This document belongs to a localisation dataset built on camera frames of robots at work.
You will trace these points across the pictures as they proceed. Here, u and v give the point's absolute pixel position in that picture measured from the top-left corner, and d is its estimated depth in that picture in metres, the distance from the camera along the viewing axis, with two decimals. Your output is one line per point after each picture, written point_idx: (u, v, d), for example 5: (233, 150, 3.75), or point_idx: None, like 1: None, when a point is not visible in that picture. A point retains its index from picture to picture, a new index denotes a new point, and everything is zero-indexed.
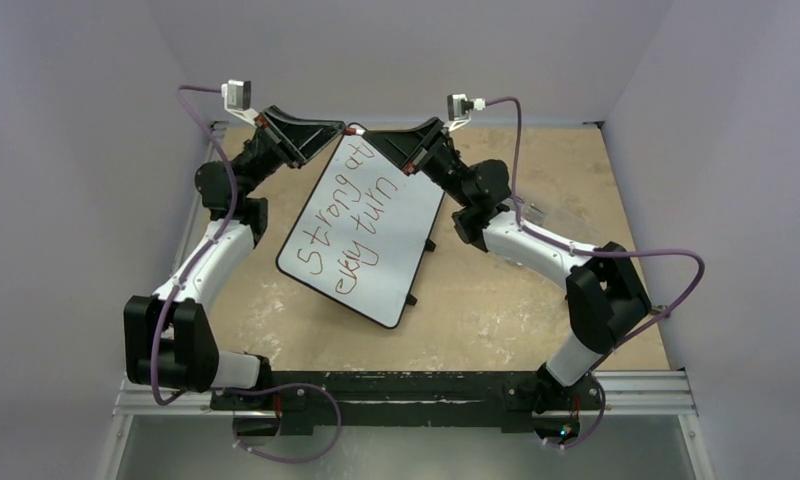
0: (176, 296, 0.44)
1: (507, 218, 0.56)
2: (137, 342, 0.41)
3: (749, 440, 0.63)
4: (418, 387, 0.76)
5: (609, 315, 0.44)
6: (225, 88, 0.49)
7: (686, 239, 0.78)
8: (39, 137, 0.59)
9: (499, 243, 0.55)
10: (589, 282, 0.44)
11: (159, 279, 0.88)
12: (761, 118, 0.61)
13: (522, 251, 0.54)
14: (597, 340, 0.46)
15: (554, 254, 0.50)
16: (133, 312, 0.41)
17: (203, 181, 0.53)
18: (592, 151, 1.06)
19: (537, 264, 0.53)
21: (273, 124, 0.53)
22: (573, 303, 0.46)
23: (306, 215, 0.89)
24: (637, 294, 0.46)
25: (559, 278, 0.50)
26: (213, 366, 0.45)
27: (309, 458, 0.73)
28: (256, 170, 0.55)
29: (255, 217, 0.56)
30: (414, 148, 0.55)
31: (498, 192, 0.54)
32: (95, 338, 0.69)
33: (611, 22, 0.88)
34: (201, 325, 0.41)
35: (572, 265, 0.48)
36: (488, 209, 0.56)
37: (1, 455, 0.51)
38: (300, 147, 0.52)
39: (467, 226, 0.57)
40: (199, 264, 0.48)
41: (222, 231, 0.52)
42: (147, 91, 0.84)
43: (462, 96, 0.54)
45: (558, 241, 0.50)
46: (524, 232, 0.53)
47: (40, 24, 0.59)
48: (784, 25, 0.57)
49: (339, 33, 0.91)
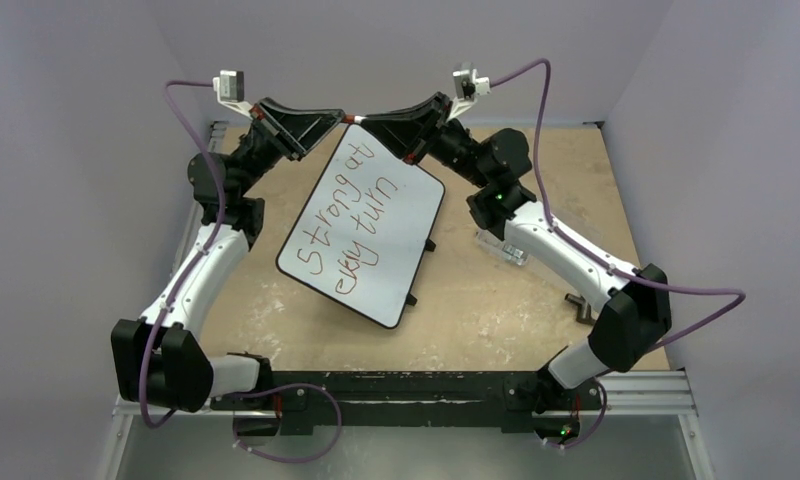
0: (163, 321, 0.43)
1: (531, 206, 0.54)
2: (126, 365, 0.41)
3: (748, 440, 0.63)
4: (418, 387, 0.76)
5: (637, 340, 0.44)
6: (218, 79, 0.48)
7: (687, 239, 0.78)
8: (40, 137, 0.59)
9: (523, 237, 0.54)
10: (626, 308, 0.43)
11: (159, 279, 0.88)
12: (761, 117, 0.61)
13: (549, 254, 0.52)
14: (615, 360, 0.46)
15: (590, 269, 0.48)
16: (121, 337, 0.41)
17: (195, 173, 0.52)
18: (593, 151, 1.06)
19: (564, 271, 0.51)
21: (270, 115, 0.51)
22: (601, 323, 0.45)
23: (306, 215, 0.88)
24: (663, 319, 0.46)
25: (589, 293, 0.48)
26: (206, 385, 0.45)
27: (309, 458, 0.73)
28: (252, 165, 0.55)
29: (249, 218, 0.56)
30: (412, 138, 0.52)
31: (516, 165, 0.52)
32: (95, 338, 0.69)
33: (611, 22, 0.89)
34: (190, 350, 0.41)
35: (610, 286, 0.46)
36: (505, 187, 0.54)
37: None
38: (299, 138, 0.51)
39: (484, 209, 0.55)
40: (188, 282, 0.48)
41: (212, 241, 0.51)
42: (147, 90, 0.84)
43: (464, 74, 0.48)
45: (595, 255, 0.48)
46: (555, 234, 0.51)
47: (40, 23, 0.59)
48: (784, 24, 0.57)
49: (339, 33, 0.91)
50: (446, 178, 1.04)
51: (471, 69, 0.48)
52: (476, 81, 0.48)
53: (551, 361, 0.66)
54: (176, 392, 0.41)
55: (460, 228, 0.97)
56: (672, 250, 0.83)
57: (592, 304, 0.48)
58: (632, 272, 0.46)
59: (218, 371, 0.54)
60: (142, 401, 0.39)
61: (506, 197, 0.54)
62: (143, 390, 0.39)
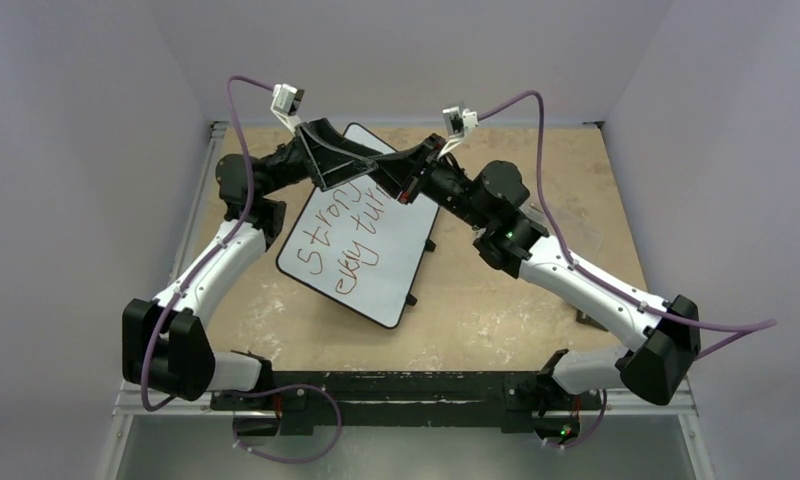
0: (175, 305, 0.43)
1: (544, 242, 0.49)
2: (133, 344, 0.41)
3: (749, 443, 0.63)
4: (418, 387, 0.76)
5: (674, 375, 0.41)
6: (277, 89, 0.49)
7: (687, 240, 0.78)
8: (40, 138, 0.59)
9: (541, 278, 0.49)
10: (664, 349, 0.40)
11: (158, 279, 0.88)
12: (762, 118, 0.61)
13: (571, 292, 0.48)
14: (650, 397, 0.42)
15: (620, 308, 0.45)
16: (131, 316, 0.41)
17: (223, 173, 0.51)
18: (593, 152, 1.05)
19: (588, 307, 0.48)
21: (304, 141, 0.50)
22: (634, 363, 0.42)
23: (306, 215, 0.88)
24: (697, 349, 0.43)
25: (621, 332, 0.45)
26: (207, 377, 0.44)
27: (309, 458, 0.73)
28: (278, 174, 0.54)
29: (269, 219, 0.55)
30: (405, 177, 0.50)
31: (511, 194, 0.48)
32: (96, 339, 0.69)
33: (612, 23, 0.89)
34: (196, 338, 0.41)
35: (645, 326, 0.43)
36: (512, 224, 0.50)
37: (0, 458, 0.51)
38: (323, 173, 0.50)
39: (495, 249, 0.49)
40: (204, 271, 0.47)
41: (232, 235, 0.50)
42: (147, 91, 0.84)
43: (453, 110, 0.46)
45: (624, 292, 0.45)
46: (576, 271, 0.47)
47: (42, 24, 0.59)
48: (784, 25, 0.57)
49: (338, 34, 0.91)
50: None
51: (458, 105, 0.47)
52: (464, 114, 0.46)
53: (555, 368, 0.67)
54: (178, 378, 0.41)
55: (460, 228, 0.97)
56: (672, 250, 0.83)
57: (628, 345, 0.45)
58: (663, 307, 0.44)
59: (218, 369, 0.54)
60: (143, 384, 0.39)
61: (515, 232, 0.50)
62: (146, 373, 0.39)
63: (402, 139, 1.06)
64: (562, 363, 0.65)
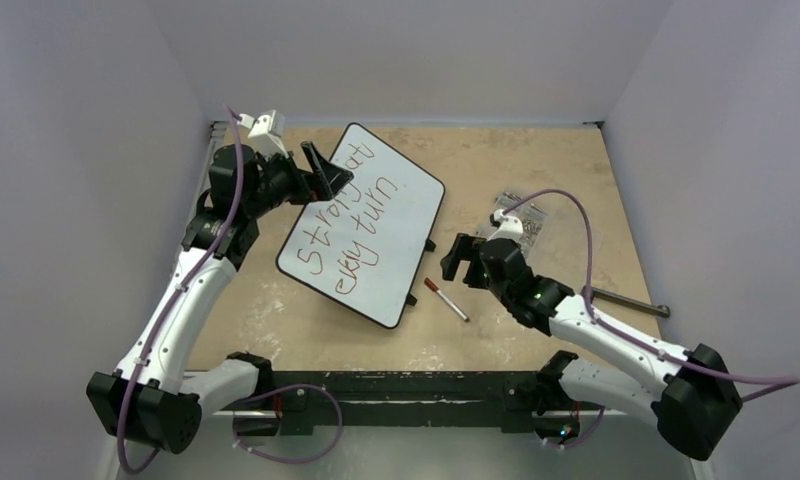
0: (139, 377, 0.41)
1: (570, 299, 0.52)
2: (105, 413, 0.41)
3: (752, 444, 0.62)
4: (418, 387, 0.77)
5: (707, 424, 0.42)
6: (273, 115, 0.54)
7: (686, 240, 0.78)
8: (39, 142, 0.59)
9: (569, 333, 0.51)
10: (689, 397, 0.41)
11: (158, 279, 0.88)
12: (759, 119, 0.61)
13: (596, 346, 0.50)
14: (690, 443, 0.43)
15: (641, 358, 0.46)
16: (97, 389, 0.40)
17: (220, 153, 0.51)
18: (593, 152, 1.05)
19: (613, 360, 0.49)
21: (315, 155, 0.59)
22: (666, 413, 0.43)
23: (306, 215, 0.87)
24: (732, 399, 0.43)
25: (644, 380, 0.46)
26: (192, 427, 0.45)
27: (309, 458, 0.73)
28: (265, 198, 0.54)
29: (240, 236, 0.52)
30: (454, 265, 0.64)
31: (505, 255, 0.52)
32: (97, 341, 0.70)
33: (611, 23, 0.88)
34: (167, 407, 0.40)
35: (664, 373, 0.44)
36: (540, 285, 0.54)
37: (3, 459, 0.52)
38: (330, 183, 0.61)
39: (523, 306, 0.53)
40: (166, 327, 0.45)
41: (191, 276, 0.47)
42: (147, 92, 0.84)
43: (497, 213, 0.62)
45: (643, 342, 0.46)
46: (599, 325, 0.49)
47: (42, 27, 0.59)
48: (782, 26, 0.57)
49: (339, 34, 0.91)
50: (445, 175, 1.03)
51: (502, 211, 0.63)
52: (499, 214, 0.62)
53: (566, 375, 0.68)
54: (159, 438, 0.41)
55: (460, 228, 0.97)
56: (671, 250, 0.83)
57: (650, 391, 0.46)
58: (684, 356, 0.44)
59: (207, 398, 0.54)
60: (121, 453, 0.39)
61: (544, 293, 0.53)
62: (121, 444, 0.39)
63: (402, 139, 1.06)
64: (573, 371, 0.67)
